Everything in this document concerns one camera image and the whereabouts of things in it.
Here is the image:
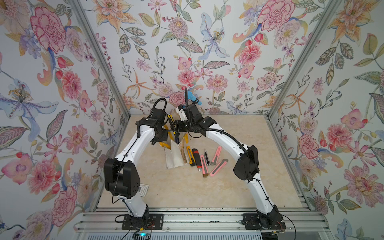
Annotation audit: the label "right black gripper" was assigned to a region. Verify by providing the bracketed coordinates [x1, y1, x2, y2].
[170, 120, 197, 134]

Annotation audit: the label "red black utility knife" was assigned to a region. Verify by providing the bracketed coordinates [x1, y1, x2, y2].
[192, 149, 202, 172]

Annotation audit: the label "white canvas pouch yellow handles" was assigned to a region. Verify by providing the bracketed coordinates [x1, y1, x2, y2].
[159, 132, 189, 169]

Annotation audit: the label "pink utility knife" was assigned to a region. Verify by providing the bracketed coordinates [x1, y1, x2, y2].
[210, 159, 229, 177]
[201, 155, 209, 179]
[211, 146, 222, 166]

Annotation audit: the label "grey small utility knife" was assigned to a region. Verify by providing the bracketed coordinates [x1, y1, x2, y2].
[204, 149, 211, 166]

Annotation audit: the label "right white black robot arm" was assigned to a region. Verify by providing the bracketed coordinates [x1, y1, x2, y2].
[175, 105, 285, 229]

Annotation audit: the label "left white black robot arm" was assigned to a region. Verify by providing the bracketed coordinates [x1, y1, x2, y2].
[104, 109, 168, 218]

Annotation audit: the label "blue microphone on black stand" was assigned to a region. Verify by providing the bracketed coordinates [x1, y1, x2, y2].
[187, 91, 202, 106]

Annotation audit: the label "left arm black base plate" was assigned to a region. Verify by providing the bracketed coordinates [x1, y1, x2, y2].
[122, 213, 164, 230]

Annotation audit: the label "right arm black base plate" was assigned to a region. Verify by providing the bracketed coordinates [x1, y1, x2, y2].
[241, 212, 286, 231]

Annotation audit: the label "aluminium front rail frame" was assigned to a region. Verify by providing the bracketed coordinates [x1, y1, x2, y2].
[74, 208, 334, 240]

